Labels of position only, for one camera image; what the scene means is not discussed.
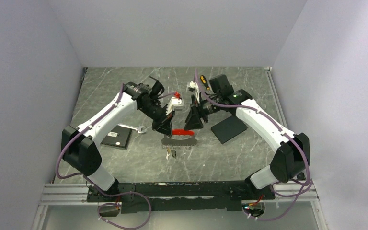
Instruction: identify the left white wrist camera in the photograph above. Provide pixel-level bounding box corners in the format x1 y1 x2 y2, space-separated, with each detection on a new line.
166 92 185 115

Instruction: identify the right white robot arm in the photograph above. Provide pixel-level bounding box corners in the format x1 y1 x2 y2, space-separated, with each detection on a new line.
184 74 311 199

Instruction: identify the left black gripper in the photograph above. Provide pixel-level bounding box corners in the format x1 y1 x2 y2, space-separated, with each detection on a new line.
139 100 175 137

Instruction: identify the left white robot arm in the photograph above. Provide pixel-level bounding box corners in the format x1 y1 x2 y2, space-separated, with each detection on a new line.
55 77 183 201

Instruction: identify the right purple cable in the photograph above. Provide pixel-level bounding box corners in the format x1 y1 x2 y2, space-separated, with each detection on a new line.
194 68 313 222

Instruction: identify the black flat rectangular pad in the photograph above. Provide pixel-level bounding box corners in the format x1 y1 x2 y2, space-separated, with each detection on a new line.
211 115 248 144

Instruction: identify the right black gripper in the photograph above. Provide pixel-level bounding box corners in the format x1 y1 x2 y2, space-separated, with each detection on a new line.
184 94 222 130

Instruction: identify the silver open-end wrench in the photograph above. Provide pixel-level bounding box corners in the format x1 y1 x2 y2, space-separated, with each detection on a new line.
118 124 148 134

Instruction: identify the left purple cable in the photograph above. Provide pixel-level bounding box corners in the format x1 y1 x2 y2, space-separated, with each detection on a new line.
55 83 153 229

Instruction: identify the purple cable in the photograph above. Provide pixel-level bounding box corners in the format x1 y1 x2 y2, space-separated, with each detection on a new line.
55 83 153 229
194 68 313 222

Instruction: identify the aluminium frame rail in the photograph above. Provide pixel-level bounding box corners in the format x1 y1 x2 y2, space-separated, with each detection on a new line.
39 184 89 206

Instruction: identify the yellow black screwdriver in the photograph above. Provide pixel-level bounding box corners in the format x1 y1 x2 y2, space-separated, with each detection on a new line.
200 75 210 92

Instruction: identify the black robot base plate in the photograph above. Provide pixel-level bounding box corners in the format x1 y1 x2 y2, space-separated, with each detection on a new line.
86 180 275 214

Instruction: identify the black box with label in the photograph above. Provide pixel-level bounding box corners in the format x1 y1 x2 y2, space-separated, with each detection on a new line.
101 126 132 150

